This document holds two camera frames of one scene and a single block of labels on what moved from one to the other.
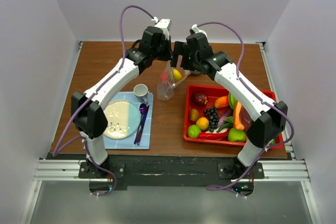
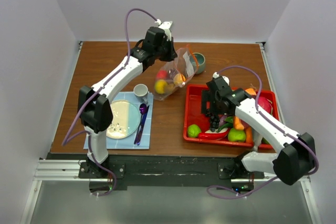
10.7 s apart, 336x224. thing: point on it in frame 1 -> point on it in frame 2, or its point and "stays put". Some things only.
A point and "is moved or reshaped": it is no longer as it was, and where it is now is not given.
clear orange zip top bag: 170,77 is moved or reshaped
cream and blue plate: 123,119 stays put
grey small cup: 141,91 stays put
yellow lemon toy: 177,75 -> 160,86
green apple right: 234,135 stays put
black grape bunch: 213,119 stays put
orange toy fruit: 202,123 -> 179,80
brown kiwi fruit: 194,115 -> 170,87
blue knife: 142,127 stays put
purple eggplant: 229,113 stays put
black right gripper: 181,48 -> 206,96
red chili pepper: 213,136 stays put
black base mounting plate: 215,171 stays put
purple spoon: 143,109 stays put
